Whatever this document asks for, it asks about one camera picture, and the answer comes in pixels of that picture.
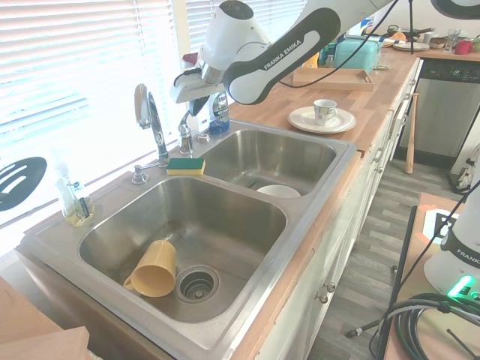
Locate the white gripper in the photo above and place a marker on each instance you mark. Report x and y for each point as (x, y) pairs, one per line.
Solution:
(191, 88)

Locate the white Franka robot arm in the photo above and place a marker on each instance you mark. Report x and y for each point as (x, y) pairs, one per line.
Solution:
(285, 48)

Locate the chrome gooseneck faucet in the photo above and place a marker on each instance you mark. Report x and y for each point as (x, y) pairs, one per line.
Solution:
(155, 123)

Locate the blue Dawn dish soap bottle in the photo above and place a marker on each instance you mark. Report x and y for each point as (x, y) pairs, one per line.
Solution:
(218, 114)

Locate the chrome sink hole cap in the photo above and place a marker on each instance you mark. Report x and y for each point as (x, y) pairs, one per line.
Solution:
(204, 137)

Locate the yellow and green sponge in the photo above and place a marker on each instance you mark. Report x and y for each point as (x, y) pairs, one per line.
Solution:
(185, 166)

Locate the white window blind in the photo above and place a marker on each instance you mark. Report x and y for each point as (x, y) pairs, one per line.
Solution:
(75, 75)
(198, 26)

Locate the white dinner plate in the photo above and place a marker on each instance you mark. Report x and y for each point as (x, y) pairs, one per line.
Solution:
(300, 122)

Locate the white ceramic bowl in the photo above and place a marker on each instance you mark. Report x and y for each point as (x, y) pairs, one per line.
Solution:
(279, 192)

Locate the white teacup with plaid band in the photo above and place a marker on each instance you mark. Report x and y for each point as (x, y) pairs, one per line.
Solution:
(323, 112)

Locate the stainless steel double sink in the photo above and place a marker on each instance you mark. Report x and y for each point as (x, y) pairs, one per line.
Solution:
(225, 232)

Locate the wooden serving tray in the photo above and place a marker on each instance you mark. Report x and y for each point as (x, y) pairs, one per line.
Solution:
(337, 83)

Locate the clear soap bottle yellow liquid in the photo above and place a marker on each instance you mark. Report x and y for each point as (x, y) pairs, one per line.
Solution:
(75, 210)

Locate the teal toaster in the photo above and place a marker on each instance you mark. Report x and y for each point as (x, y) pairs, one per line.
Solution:
(362, 54)

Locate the yellow plastic cup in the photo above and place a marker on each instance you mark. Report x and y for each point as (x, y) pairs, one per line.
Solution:
(153, 273)

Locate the metal sink drain strainer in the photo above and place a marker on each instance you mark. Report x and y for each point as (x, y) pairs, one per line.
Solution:
(197, 284)

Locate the black slotted spatula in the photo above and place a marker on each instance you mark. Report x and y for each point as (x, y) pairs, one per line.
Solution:
(26, 180)

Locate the white kitchen cabinet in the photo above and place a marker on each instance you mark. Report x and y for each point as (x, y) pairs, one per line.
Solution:
(345, 232)

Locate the wooden baseball bat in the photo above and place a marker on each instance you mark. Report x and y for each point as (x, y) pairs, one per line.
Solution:
(411, 142)

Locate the stack of white plates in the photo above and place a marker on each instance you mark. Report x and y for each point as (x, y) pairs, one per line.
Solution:
(410, 47)

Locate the metal cabinet knob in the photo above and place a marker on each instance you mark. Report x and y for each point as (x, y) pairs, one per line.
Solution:
(322, 298)
(330, 287)

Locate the black tripod pole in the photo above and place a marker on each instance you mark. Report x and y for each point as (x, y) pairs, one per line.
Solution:
(411, 26)

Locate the stainless steel dishwasher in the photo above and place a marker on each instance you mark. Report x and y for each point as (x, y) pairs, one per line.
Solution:
(438, 108)

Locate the clear drinking glass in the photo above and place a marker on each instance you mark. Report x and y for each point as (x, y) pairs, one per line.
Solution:
(452, 39)

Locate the black and white marker sheet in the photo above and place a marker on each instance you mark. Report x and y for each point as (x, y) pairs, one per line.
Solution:
(437, 225)

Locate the red mug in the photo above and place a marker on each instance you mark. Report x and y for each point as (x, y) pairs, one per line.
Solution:
(464, 47)

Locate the black camera stand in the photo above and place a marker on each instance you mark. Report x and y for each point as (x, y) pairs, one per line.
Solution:
(399, 273)

